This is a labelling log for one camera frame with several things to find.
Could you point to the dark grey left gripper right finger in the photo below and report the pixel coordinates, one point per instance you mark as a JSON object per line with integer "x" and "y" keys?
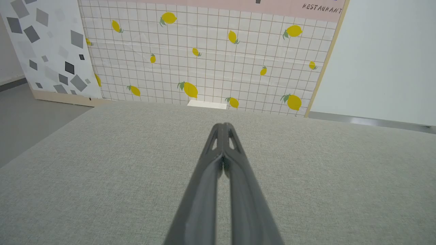
{"x": 247, "y": 204}

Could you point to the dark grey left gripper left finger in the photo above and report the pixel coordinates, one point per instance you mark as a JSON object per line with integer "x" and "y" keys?
{"x": 201, "y": 197}

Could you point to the small white flat box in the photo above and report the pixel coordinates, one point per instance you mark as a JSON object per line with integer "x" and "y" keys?
{"x": 207, "y": 104}

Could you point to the grey fabric sofa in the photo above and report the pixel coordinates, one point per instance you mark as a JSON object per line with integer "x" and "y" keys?
{"x": 102, "y": 177}

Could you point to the lemon print tiled panel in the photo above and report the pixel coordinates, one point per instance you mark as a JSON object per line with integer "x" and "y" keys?
{"x": 211, "y": 51}

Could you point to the plain white panel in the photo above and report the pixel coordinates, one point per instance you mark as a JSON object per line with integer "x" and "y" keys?
{"x": 385, "y": 58}

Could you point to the white panel with grey diamonds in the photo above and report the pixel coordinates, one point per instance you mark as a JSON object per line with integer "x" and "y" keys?
{"x": 51, "y": 44}

